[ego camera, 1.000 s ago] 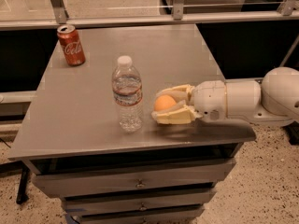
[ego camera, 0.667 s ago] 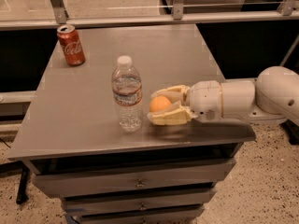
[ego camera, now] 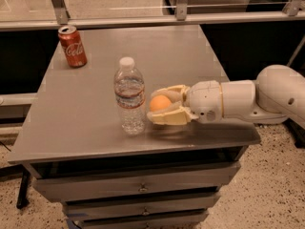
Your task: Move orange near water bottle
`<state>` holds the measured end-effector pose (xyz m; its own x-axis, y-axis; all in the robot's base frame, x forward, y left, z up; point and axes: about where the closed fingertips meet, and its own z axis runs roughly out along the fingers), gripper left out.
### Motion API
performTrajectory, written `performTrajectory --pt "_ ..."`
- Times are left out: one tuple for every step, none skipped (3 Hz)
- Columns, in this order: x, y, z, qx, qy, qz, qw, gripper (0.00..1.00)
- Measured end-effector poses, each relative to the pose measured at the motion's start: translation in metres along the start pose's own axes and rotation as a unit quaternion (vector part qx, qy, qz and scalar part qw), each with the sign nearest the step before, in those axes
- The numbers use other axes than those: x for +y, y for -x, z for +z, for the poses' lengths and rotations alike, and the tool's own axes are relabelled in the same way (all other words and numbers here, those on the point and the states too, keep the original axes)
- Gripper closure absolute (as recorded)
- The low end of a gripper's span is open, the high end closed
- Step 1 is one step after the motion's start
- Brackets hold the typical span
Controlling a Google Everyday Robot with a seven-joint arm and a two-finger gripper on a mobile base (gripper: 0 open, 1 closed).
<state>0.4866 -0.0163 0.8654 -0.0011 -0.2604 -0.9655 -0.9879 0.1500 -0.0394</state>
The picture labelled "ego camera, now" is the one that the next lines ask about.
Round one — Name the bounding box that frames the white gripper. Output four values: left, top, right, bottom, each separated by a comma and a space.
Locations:
147, 80, 222, 126

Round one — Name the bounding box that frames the orange fruit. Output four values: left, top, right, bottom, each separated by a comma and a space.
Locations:
150, 95, 172, 112

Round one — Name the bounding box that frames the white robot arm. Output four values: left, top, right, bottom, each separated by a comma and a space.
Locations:
147, 65, 305, 128

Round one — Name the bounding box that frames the clear plastic water bottle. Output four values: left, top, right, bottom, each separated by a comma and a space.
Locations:
113, 57, 146, 135

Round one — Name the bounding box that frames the grey drawer cabinet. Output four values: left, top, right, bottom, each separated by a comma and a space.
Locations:
10, 26, 259, 229

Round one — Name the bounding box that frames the bottom grey drawer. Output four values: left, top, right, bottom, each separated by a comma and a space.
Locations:
79, 210, 208, 229

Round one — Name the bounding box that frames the grey drawer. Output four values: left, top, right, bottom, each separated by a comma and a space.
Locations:
33, 161, 240, 202
64, 193, 220, 220
79, 210, 208, 229

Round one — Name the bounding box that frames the top grey drawer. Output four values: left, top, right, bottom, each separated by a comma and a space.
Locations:
33, 161, 240, 202

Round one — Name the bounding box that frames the red cola can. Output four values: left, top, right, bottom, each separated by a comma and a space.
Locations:
58, 25, 87, 68

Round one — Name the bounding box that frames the middle grey drawer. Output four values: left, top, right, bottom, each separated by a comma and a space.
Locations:
64, 193, 220, 220

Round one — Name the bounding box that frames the metal and glass railing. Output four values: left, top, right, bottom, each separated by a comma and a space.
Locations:
0, 0, 305, 31

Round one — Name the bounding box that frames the black stand leg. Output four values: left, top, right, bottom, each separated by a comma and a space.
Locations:
16, 171, 31, 209

